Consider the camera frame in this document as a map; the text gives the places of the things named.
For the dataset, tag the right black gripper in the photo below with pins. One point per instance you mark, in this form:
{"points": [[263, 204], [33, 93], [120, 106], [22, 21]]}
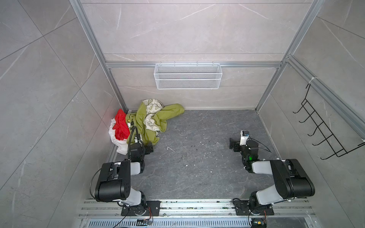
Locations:
{"points": [[235, 145]]}

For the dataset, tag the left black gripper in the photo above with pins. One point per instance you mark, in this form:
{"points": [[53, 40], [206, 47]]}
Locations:
{"points": [[147, 148]]}

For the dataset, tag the red cloth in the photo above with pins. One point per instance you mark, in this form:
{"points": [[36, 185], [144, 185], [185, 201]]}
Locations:
{"points": [[121, 128]]}

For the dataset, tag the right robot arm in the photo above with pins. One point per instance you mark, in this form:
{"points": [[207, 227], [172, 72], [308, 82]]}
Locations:
{"points": [[290, 179]]}

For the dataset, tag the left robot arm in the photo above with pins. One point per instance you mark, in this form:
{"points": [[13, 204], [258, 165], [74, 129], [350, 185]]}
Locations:
{"points": [[114, 178]]}

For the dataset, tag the plain white cloth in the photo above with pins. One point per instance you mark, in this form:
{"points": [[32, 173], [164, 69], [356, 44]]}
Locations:
{"points": [[122, 146]]}

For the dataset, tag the green cloth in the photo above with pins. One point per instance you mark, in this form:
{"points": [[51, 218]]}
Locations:
{"points": [[161, 118]]}

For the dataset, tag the white floral patterned cloth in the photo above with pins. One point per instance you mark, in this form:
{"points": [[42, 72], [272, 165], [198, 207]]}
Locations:
{"points": [[152, 107]]}

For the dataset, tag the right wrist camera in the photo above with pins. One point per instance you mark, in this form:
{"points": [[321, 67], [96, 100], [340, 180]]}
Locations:
{"points": [[244, 136]]}

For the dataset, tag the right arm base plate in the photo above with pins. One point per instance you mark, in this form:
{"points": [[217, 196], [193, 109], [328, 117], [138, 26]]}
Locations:
{"points": [[246, 208]]}

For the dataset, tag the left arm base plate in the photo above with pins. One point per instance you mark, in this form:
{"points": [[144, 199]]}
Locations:
{"points": [[150, 207]]}

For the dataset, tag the aluminium mounting rail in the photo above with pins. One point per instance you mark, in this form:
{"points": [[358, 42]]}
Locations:
{"points": [[197, 208]]}

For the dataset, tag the white wire mesh basket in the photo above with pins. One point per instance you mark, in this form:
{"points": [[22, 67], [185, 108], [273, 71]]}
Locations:
{"points": [[187, 76]]}

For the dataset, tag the black wire hook rack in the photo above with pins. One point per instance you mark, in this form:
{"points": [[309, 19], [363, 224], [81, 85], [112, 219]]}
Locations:
{"points": [[328, 137]]}

